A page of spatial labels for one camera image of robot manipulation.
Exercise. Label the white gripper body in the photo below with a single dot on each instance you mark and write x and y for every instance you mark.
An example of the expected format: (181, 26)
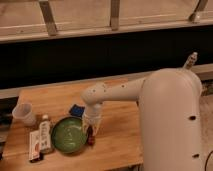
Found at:
(91, 121)

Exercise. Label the green ceramic bowl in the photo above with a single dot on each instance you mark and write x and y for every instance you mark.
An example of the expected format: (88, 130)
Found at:
(67, 135)

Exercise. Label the red chip bag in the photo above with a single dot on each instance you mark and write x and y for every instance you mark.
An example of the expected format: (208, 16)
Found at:
(91, 137)

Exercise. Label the translucent plastic cup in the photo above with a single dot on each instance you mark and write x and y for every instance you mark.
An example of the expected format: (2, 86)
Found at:
(23, 112)

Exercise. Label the wooden table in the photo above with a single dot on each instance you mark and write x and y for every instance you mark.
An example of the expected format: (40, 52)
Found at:
(117, 142)

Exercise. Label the white and red snack box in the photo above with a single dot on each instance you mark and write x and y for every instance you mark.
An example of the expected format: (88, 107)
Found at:
(34, 144)

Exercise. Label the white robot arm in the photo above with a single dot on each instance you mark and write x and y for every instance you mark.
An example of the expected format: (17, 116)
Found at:
(168, 101)

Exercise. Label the white bottle with label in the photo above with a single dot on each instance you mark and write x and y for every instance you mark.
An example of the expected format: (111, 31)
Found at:
(44, 135)

